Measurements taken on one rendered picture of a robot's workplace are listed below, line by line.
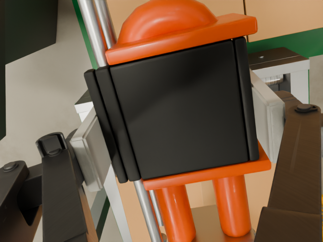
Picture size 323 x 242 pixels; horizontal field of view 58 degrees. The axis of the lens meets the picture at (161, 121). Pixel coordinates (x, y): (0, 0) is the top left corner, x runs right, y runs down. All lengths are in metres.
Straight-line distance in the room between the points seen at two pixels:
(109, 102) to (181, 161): 0.05
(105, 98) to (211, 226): 0.13
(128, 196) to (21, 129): 1.24
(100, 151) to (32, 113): 1.57
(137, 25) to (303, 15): 0.84
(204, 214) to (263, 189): 0.40
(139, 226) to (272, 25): 0.66
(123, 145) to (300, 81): 0.83
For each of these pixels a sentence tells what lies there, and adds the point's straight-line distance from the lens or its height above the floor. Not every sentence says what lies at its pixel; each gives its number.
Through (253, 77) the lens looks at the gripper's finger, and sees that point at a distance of 0.17.
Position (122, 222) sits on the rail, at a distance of 1.16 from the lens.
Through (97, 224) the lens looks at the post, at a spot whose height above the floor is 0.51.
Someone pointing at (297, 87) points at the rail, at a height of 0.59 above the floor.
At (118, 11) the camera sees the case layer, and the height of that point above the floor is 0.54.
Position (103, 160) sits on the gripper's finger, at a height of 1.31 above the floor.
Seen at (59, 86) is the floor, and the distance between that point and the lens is 1.61.
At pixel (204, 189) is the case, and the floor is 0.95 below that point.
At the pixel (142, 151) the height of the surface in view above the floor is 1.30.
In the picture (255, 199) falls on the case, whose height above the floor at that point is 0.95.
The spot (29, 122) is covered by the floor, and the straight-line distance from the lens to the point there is 1.75.
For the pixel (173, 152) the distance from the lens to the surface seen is 0.16.
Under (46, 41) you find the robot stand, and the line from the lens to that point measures 1.45.
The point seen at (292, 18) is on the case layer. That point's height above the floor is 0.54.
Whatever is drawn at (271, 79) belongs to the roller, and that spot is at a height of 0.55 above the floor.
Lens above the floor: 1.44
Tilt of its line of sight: 66 degrees down
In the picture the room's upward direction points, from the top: 176 degrees counter-clockwise
